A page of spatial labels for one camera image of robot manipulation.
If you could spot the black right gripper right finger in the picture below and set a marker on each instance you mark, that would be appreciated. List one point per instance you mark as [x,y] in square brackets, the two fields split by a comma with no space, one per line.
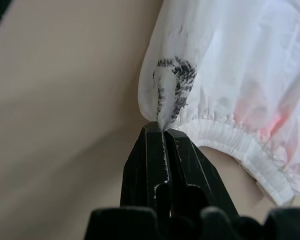
[187,160]

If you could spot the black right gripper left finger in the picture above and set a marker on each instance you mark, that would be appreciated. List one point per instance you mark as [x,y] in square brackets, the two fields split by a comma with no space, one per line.
[142,165]

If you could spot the white shorts with elastic waistband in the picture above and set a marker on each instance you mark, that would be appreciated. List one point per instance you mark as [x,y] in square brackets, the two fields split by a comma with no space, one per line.
[230,75]

